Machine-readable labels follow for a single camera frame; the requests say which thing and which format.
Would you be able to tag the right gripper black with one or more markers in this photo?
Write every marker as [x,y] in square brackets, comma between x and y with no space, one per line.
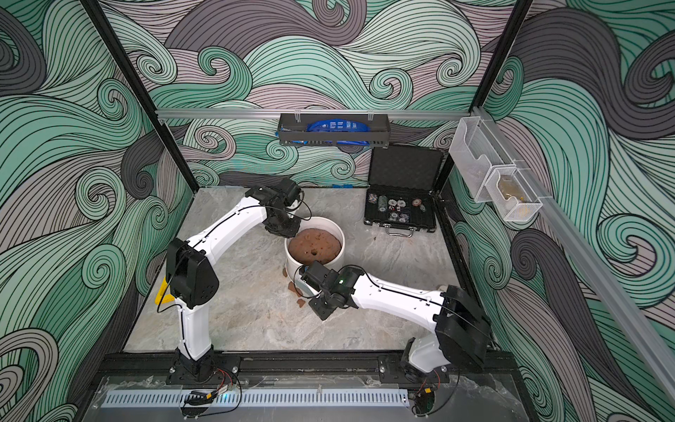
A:
[325,307]

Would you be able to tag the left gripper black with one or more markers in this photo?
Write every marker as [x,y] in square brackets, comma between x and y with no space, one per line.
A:
[292,233]

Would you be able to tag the white ceramic pot with mud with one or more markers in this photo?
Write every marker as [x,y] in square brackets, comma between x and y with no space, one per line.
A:
[319,239]

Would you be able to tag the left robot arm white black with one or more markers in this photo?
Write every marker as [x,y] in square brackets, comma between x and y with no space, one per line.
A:
[190,276]

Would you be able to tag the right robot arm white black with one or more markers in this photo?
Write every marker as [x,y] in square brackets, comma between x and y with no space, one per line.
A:
[459,329]

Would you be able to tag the black open poker chip case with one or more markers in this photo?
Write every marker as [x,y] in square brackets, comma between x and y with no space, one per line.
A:
[400,181]

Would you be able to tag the yellow toy block piece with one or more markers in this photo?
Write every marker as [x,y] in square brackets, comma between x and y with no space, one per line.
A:
[164,294]

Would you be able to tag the black wall tray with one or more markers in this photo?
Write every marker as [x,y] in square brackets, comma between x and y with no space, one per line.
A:
[336,130]

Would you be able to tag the white perforated cable duct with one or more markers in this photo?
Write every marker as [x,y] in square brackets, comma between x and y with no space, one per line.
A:
[261,398]

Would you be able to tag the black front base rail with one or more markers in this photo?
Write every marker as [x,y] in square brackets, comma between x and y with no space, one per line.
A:
[386,364]

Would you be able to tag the aluminium wall rail back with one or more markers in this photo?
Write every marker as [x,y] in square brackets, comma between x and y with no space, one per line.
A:
[268,114]

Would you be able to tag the aluminium wall rail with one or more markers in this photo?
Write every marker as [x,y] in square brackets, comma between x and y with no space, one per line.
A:
[576,231]
[268,114]

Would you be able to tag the large clear wall bin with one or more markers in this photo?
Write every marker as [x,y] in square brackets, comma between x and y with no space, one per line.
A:
[477,152]

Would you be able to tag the small clear wall bin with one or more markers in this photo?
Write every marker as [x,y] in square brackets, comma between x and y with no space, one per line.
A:
[509,196]

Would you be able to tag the aluminium wall rail right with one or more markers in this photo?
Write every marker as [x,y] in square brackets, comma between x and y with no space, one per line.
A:
[576,231]

